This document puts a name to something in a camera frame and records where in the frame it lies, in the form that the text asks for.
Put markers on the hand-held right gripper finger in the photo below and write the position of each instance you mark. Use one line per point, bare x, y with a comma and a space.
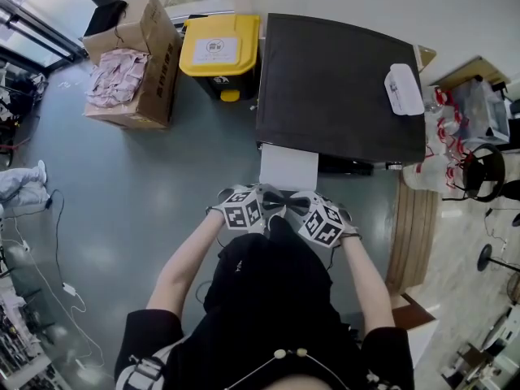
298, 213
306, 197

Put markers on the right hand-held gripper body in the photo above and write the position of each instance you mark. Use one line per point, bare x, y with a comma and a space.
323, 226

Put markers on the person's left hand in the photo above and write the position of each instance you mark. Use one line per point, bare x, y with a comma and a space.
216, 209

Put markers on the black equipment pile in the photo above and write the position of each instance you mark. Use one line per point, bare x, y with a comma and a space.
20, 96

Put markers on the white shoe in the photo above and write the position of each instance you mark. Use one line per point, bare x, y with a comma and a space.
276, 222

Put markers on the black cloth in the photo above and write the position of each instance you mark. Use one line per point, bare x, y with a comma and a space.
105, 16

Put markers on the person's black clothing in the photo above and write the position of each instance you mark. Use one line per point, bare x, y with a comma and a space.
268, 299

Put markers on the black round stand base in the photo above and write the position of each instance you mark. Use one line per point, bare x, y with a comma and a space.
484, 256

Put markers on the cluttered equipment shelf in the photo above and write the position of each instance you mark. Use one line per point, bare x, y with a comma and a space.
20, 339

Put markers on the white paper sheet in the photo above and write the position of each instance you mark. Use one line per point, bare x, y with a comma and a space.
289, 165

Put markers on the black round chair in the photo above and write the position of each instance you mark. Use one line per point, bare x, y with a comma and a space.
487, 173

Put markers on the glass door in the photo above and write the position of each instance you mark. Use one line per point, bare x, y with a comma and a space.
36, 14

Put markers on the pile of pink cloths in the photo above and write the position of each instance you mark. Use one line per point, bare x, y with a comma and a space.
115, 77

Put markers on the clear plastic storage bin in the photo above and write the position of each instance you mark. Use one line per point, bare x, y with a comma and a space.
479, 110

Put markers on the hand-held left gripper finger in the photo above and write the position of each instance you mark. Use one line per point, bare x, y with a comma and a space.
274, 211
270, 191

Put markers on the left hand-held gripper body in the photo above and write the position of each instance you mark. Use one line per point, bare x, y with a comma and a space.
241, 211

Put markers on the person's left forearm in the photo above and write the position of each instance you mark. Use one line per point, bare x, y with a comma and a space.
183, 266

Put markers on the small cardboard piece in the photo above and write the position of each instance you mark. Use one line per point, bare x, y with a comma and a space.
424, 57

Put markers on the person's right forearm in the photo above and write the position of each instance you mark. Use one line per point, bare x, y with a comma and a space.
367, 282

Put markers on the pile of white plastic bags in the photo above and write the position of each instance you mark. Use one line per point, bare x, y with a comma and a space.
430, 169

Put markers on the yellow lid black trash bin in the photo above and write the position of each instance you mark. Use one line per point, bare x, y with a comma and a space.
221, 51

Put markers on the person's right hand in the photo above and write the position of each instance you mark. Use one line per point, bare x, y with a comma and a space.
350, 224

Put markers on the white printed board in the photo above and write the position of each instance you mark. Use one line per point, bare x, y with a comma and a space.
422, 343

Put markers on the flat cardboard sheet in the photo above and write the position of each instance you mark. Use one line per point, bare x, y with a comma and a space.
471, 71

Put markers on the white packet on cabinet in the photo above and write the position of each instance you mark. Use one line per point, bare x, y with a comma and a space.
403, 89

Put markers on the large brown cardboard box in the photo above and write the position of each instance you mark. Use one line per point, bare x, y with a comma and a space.
160, 75

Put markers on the wooden slatted bench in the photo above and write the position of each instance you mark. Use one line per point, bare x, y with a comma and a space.
412, 234

